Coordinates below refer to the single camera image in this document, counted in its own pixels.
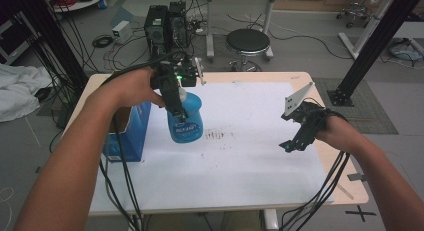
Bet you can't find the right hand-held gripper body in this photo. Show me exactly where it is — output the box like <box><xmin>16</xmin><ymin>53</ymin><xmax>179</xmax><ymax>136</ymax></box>
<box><xmin>280</xmin><ymin>81</ymin><xmax>334</xmax><ymax>143</ymax></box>

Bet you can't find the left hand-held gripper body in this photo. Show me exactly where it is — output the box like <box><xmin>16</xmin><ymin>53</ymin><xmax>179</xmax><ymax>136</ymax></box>
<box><xmin>149</xmin><ymin>55</ymin><xmax>207</xmax><ymax>91</ymax></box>

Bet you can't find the blue detergent bottle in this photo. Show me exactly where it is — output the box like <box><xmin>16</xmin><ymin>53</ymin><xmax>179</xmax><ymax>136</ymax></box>
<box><xmin>166</xmin><ymin>87</ymin><xmax>205</xmax><ymax>145</ymax></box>

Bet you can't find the blue cardboard box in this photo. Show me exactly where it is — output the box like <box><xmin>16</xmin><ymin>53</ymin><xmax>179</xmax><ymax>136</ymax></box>
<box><xmin>101</xmin><ymin>100</ymin><xmax>153</xmax><ymax>163</ymax></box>

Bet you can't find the person's right hand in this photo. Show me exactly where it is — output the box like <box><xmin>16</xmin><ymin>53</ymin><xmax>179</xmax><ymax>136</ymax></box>
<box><xmin>314</xmin><ymin>115</ymin><xmax>363</xmax><ymax>155</ymax></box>

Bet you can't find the person's left hand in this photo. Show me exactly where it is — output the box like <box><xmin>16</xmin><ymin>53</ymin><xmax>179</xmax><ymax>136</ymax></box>
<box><xmin>85</xmin><ymin>66</ymin><xmax>167</xmax><ymax>109</ymax></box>

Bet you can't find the black round stool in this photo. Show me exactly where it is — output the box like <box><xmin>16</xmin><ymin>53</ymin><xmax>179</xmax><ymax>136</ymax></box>
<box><xmin>225</xmin><ymin>28</ymin><xmax>272</xmax><ymax>73</ymax></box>

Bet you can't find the white table mat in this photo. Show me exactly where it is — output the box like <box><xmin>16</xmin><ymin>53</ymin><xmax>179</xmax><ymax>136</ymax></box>
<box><xmin>89</xmin><ymin>81</ymin><xmax>335</xmax><ymax>214</ymax></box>

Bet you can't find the grey floor mat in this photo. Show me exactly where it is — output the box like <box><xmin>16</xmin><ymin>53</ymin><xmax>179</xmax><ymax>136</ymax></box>
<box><xmin>313</xmin><ymin>77</ymin><xmax>400</xmax><ymax>136</ymax></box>

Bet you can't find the white table leg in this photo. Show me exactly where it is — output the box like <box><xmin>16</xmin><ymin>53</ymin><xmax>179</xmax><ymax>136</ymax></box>
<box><xmin>263</xmin><ymin>209</ymin><xmax>280</xmax><ymax>231</ymax></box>

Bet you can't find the small white box device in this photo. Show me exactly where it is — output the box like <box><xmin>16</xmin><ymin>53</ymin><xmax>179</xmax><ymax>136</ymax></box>
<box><xmin>111</xmin><ymin>20</ymin><xmax>134</xmax><ymax>45</ymax></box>

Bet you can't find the black tape cross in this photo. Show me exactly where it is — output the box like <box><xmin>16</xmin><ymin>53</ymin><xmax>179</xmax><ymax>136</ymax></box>
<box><xmin>344</xmin><ymin>205</ymin><xmax>377</xmax><ymax>223</ymax></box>

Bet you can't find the office chair wheeled base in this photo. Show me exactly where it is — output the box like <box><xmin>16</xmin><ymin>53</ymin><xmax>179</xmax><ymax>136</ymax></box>
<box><xmin>335</xmin><ymin>1</ymin><xmax>373</xmax><ymax>29</ymax></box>

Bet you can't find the round white table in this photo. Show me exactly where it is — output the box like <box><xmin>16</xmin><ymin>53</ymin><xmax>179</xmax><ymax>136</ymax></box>
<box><xmin>49</xmin><ymin>0</ymin><xmax>110</xmax><ymax>14</ymax></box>

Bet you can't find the white crumpled cloth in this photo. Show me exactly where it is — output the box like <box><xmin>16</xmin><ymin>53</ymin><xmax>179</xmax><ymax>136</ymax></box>
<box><xmin>0</xmin><ymin>63</ymin><xmax>53</xmax><ymax>123</ymax></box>

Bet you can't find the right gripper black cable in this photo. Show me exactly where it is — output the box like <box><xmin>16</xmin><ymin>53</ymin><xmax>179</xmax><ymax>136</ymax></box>
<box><xmin>279</xmin><ymin>97</ymin><xmax>352</xmax><ymax>231</ymax></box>

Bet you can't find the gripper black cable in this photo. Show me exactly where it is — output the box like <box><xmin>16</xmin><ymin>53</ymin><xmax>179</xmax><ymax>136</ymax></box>
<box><xmin>279</xmin><ymin>97</ymin><xmax>352</xmax><ymax>231</ymax></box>
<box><xmin>99</xmin><ymin>50</ymin><xmax>190</xmax><ymax>231</ymax></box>

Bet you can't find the black floor cable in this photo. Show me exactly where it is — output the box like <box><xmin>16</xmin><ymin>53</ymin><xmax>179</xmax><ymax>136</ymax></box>
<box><xmin>228</xmin><ymin>13</ymin><xmax>354</xmax><ymax>61</ymax></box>

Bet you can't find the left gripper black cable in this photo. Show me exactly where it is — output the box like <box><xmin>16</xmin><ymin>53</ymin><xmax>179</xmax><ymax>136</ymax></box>
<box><xmin>99</xmin><ymin>50</ymin><xmax>190</xmax><ymax>231</ymax></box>

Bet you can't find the coiled black cable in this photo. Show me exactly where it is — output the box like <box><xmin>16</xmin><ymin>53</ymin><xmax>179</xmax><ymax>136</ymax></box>
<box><xmin>91</xmin><ymin>34</ymin><xmax>115</xmax><ymax>49</ymax></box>

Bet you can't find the white desk leg frame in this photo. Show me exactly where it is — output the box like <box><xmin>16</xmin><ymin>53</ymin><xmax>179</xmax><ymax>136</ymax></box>
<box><xmin>338</xmin><ymin>0</ymin><xmax>401</xmax><ymax>61</ymax></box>

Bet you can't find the black metal frame post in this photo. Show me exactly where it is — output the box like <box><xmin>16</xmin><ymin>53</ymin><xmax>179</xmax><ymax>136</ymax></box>
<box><xmin>18</xmin><ymin>0</ymin><xmax>90</xmax><ymax>92</ymax></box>
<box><xmin>326</xmin><ymin>0</ymin><xmax>424</xmax><ymax>107</ymax></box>

